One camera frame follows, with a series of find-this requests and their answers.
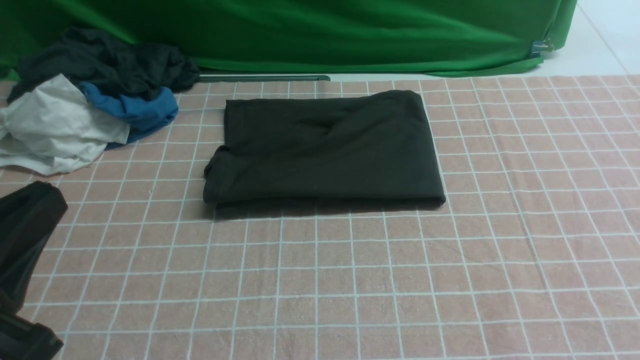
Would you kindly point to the dark gray long-sleeve top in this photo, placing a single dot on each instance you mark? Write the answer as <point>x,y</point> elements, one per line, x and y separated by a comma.
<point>369,150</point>

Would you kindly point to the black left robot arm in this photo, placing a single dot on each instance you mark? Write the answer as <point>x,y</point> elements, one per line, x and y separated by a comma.
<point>28,218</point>

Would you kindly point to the green backdrop cloth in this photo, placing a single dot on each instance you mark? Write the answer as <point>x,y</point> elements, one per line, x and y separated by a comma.
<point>444,38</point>

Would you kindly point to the crumpled blue garment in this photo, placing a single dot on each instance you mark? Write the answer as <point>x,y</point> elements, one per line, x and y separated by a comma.
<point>143,117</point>

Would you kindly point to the crumpled black garment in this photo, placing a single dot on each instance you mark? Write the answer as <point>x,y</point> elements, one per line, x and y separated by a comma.
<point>114,67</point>

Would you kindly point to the pink checkered tablecloth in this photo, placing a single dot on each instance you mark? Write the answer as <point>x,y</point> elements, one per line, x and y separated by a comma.
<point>534,256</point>

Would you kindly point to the blue binder clip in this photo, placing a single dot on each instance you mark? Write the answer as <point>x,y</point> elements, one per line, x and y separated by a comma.
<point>541,47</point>

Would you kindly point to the crumpled white garment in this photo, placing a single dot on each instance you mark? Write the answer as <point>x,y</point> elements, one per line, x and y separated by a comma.
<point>54,129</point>

